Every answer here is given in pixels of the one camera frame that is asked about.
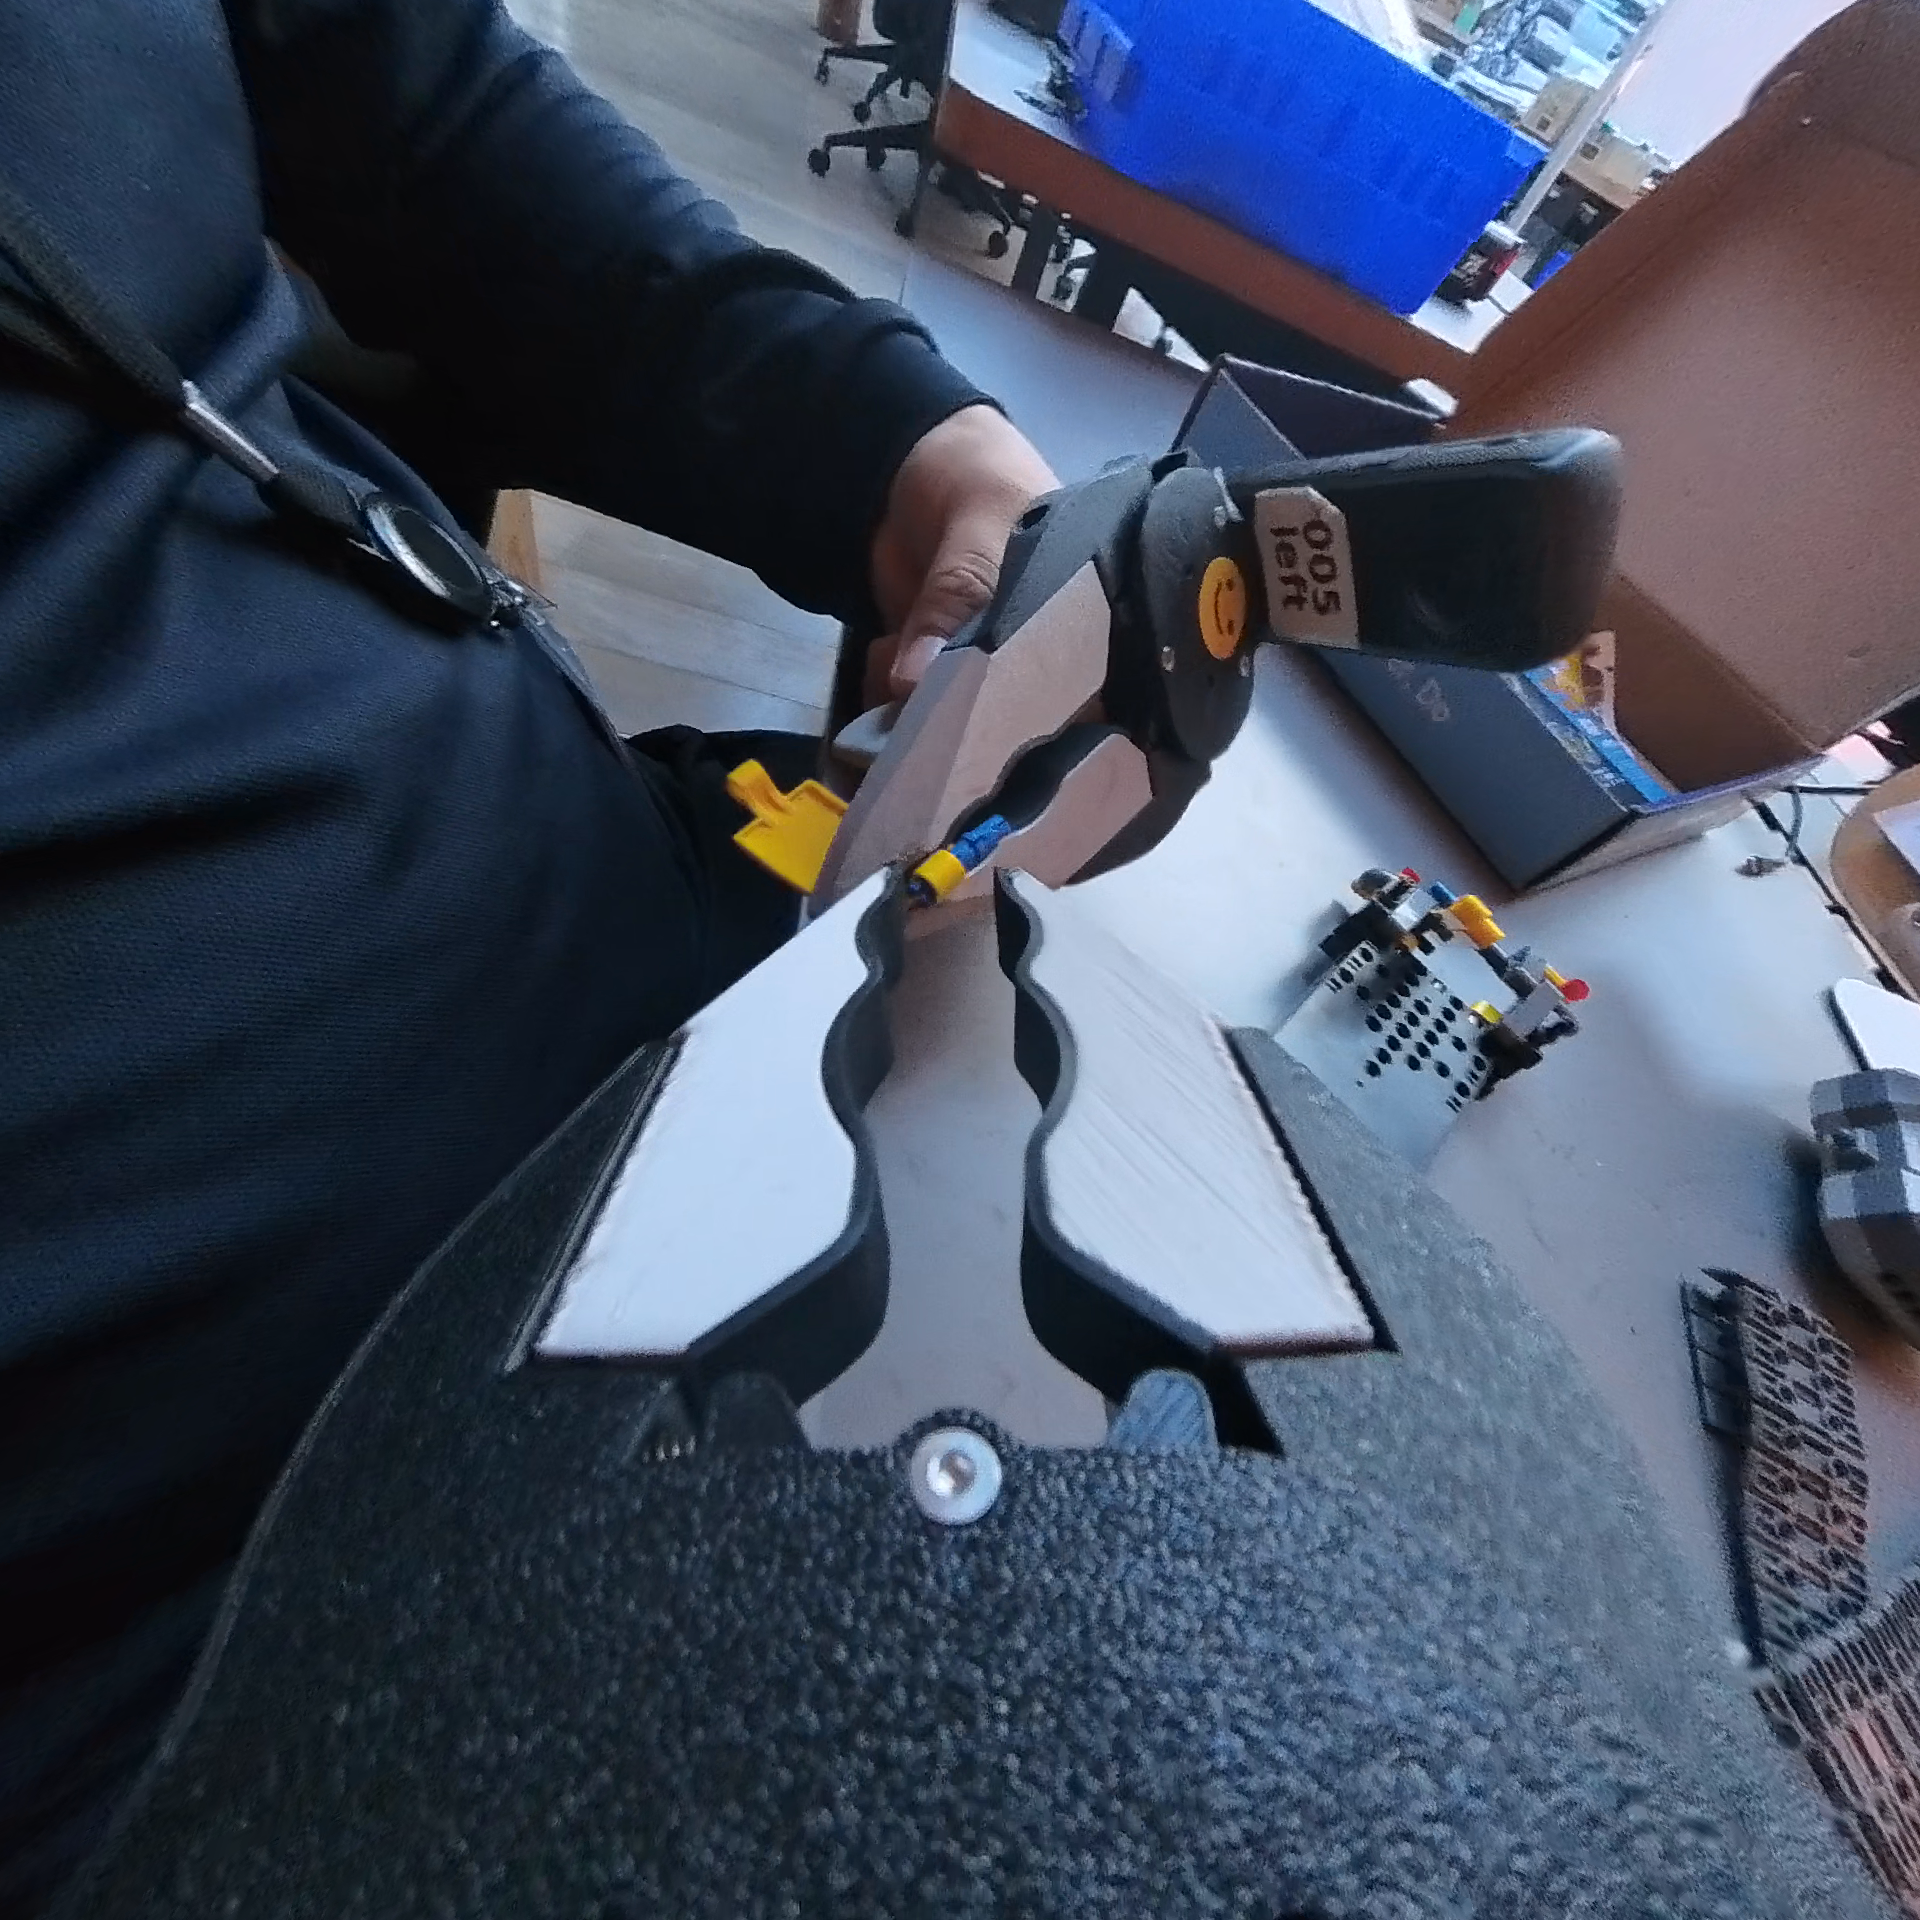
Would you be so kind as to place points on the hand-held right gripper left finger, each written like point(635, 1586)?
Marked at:
point(705, 1171)

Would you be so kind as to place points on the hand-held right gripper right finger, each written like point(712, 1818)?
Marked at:
point(1203, 1171)

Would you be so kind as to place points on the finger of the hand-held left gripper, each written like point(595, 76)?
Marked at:
point(990, 706)
point(1084, 811)

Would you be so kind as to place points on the yellow scoop piece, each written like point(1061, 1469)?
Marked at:
point(787, 833)

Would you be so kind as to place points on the person's left forearm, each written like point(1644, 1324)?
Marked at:
point(600, 303)

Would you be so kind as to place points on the grey desk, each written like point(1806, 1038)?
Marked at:
point(1575, 1203)

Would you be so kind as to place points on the person's left hand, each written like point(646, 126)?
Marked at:
point(958, 524)

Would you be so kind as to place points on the black perforated brick model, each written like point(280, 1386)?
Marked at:
point(1397, 1020)

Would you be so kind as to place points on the colourful instruction booklet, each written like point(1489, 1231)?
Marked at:
point(1586, 737)

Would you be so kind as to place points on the dark blue cardboard box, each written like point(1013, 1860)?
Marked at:
point(1722, 447)

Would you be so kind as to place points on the brown side table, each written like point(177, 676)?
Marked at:
point(1203, 253)

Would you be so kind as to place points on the blue storage bin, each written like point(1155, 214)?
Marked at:
point(1306, 136)

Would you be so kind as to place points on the person's dark clothed body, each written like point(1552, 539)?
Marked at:
point(226, 900)

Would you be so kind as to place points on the black office chair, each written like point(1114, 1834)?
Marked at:
point(885, 120)

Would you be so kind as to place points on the grey tread track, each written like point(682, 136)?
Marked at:
point(1783, 1469)
point(1863, 1741)

